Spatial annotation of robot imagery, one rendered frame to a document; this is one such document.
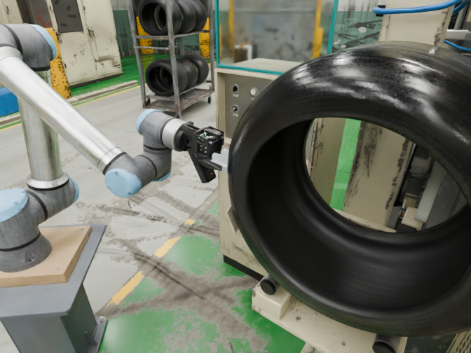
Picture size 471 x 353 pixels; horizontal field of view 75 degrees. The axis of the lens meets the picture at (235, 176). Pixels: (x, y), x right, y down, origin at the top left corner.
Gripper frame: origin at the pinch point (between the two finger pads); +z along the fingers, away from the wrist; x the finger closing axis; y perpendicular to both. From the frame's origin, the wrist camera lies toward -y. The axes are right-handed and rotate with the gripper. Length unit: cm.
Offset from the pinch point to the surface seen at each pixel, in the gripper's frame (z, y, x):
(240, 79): -46, 2, 64
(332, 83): 21.8, 30.6, -11.5
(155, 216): -119, -129, 68
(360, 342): 43, -29, -4
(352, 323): 39.1, -14.5, -11.8
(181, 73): -275, -78, 257
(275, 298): 21.2, -25.9, -9.2
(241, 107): -43, -11, 63
